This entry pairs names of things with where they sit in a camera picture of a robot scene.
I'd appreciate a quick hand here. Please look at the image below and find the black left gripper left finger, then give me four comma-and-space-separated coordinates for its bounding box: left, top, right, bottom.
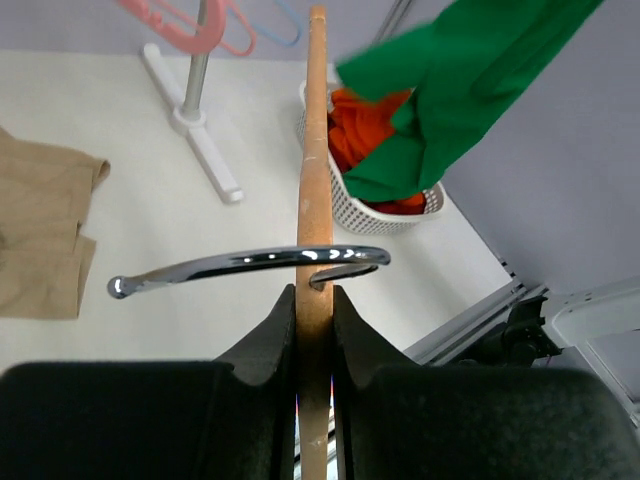
1, 286, 295, 479

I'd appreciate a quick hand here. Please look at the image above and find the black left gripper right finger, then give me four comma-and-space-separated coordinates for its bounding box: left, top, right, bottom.
333, 288, 639, 479

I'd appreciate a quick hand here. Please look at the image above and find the wooden hanger with metal hook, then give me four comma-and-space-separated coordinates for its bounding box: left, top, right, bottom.
107, 5, 390, 479

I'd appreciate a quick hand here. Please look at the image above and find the green t shirt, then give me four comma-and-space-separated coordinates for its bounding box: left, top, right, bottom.
336, 0, 600, 202

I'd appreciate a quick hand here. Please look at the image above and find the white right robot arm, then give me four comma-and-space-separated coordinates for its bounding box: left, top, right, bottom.
502, 278, 639, 402

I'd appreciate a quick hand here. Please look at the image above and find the beige t shirt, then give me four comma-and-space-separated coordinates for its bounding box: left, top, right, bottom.
1, 131, 110, 320

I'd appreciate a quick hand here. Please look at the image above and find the thick pink plastic hanger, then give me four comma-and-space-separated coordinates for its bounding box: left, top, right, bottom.
117, 0, 257, 57

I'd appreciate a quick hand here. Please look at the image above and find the white laundry basket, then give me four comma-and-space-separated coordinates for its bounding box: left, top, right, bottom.
327, 83, 446, 235

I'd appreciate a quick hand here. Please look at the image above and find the orange garment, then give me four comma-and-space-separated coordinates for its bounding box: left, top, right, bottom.
327, 88, 426, 216

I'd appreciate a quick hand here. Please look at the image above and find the white metal clothes rack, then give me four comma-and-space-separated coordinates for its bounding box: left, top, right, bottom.
138, 0, 245, 205

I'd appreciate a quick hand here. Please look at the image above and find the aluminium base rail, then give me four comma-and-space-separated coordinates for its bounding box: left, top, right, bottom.
404, 280, 548, 366

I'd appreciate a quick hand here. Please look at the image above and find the blue wire hanger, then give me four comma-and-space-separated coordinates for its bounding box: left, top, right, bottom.
250, 0, 302, 48

